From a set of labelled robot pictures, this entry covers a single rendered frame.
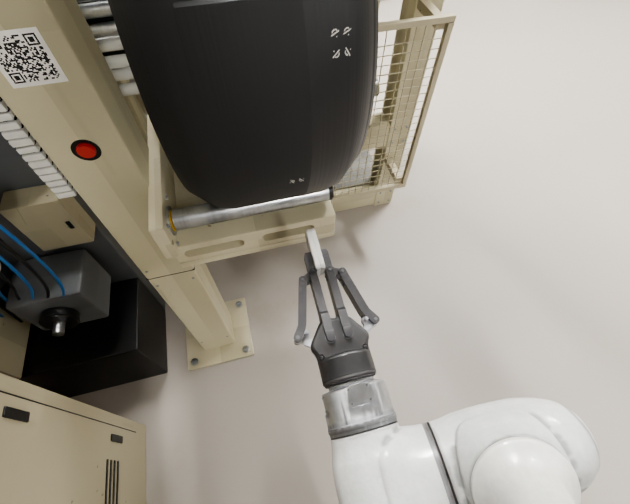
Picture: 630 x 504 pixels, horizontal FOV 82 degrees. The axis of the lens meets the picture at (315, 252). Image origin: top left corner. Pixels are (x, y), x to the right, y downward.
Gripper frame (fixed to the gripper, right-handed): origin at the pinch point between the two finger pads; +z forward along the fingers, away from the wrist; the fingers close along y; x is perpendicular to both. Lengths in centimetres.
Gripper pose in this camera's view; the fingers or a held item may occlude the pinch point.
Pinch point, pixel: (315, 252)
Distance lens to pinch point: 57.2
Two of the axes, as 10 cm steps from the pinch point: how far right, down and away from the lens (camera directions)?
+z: -2.4, -8.8, 4.1
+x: -0.4, 4.3, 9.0
